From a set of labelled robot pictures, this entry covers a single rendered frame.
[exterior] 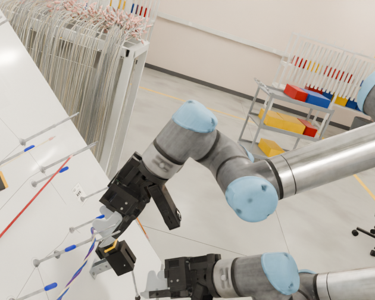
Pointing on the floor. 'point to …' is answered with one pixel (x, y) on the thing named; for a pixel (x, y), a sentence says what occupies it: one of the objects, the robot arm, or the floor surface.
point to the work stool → (373, 237)
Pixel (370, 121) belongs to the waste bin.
